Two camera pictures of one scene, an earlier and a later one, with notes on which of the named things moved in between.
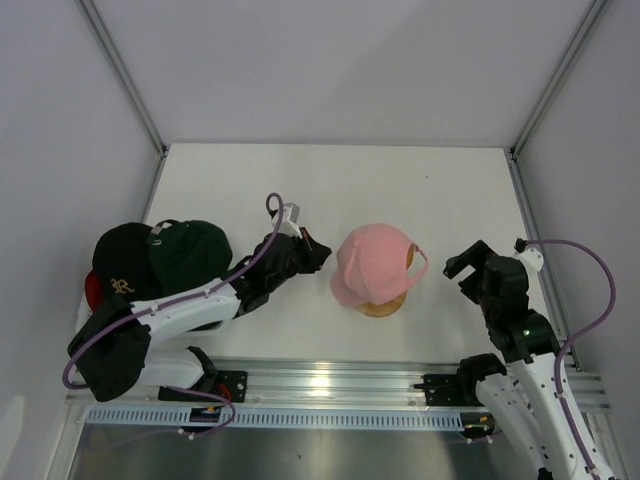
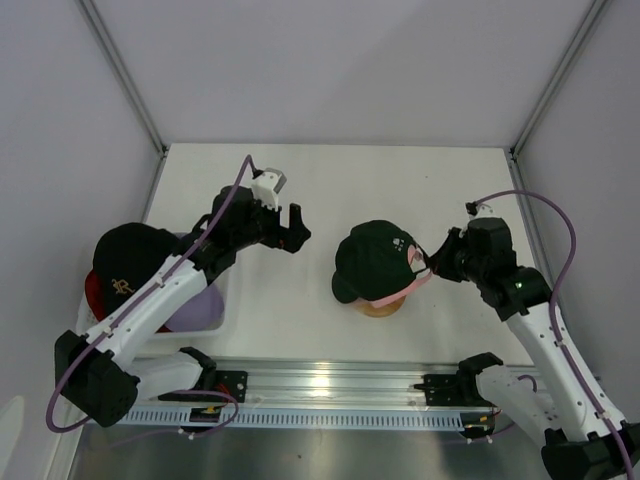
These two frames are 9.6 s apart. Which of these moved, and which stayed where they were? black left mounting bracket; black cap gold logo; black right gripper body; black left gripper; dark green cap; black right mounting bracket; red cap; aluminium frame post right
Moved: dark green cap; black left gripper; black right gripper body
Stayed: black left mounting bracket; red cap; aluminium frame post right; black cap gold logo; black right mounting bracket
